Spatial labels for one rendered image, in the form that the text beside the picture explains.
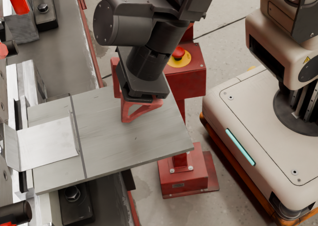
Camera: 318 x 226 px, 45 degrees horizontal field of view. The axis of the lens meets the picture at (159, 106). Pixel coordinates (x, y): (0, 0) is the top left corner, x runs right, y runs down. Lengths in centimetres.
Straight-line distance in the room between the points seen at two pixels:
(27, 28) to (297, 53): 70
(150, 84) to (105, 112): 15
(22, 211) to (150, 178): 143
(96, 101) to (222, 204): 107
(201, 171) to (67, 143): 101
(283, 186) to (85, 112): 91
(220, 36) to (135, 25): 182
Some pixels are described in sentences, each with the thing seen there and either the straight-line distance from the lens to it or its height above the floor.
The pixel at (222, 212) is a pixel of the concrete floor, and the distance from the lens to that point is 167.
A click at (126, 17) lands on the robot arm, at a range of 49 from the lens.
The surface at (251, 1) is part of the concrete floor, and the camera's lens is 256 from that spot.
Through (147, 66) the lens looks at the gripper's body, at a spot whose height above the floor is 114.
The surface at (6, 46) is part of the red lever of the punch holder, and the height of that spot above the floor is 128.
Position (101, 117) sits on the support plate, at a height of 100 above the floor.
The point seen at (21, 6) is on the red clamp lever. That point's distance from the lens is 67.
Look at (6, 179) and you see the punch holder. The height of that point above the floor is 119.
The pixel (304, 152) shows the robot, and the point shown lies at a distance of 152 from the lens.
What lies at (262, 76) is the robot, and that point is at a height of 28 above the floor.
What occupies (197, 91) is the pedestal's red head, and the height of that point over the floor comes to 69.
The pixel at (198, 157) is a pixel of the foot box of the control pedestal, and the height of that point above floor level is 12.
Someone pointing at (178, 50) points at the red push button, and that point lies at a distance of 105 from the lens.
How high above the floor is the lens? 154
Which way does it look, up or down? 52 degrees down
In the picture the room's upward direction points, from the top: 7 degrees counter-clockwise
